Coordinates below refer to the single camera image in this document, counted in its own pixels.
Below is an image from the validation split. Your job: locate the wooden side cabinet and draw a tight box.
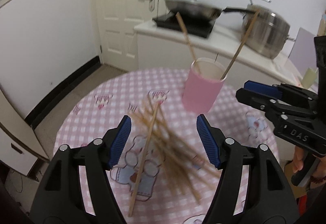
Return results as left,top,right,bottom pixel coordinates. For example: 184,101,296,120
0,93,49,180

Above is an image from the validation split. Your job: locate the steel wok with lid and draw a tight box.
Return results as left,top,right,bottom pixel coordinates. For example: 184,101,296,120
164,0,255,21

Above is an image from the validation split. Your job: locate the stainless steel steamer pot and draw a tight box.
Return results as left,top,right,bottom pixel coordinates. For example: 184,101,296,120
246,0,296,60

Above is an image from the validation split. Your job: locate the pale green cup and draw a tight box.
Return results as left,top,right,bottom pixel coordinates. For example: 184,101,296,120
301,67,318,89

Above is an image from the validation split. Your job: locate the white kitchen counter cabinet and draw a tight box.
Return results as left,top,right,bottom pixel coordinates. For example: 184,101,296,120
134,21,301,89

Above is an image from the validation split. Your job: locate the black induction cooktop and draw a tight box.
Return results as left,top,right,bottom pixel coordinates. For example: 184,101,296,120
152,12,215,39

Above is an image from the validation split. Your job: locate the pink paper cup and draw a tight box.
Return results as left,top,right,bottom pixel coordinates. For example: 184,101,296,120
182,58,227,114

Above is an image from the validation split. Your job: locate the person's right hand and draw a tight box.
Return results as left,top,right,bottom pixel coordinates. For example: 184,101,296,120
292,146,326,189

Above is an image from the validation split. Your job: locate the cream panel door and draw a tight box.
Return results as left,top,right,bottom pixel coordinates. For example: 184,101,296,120
95,0,166,71

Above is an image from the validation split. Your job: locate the pink checkered tablecloth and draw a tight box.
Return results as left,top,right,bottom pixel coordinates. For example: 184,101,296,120
52,68,281,224

